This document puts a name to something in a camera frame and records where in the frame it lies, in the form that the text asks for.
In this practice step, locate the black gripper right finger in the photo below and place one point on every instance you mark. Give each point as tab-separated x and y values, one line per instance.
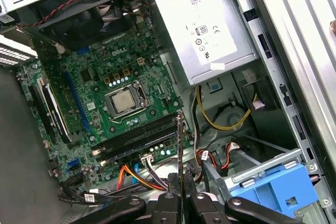
202	208

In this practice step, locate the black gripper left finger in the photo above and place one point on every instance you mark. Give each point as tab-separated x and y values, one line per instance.
168	208

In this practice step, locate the blue RAM stick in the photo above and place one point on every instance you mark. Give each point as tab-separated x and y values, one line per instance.
180	142

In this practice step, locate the black RAM slot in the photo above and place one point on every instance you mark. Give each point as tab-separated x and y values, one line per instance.
139	130
139	143
139	137

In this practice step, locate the silver drive cage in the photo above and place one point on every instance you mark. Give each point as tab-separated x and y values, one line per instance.
265	166

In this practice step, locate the blue drive latch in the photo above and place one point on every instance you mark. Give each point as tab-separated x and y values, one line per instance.
275	190

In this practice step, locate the silver CPU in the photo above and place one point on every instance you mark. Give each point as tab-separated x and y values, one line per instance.
123	102

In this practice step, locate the metal socket cover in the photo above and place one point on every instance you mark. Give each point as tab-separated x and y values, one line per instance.
109	103

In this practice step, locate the green motherboard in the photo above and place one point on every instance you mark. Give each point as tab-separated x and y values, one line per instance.
155	77

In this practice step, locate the blue expansion slot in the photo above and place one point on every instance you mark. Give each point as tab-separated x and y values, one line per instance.
77	100

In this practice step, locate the black PC case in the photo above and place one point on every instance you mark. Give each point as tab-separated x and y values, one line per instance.
273	69

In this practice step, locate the grey power supply unit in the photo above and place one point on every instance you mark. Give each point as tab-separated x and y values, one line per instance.
183	24

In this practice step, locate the black case fan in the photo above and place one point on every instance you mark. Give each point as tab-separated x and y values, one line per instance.
78	28

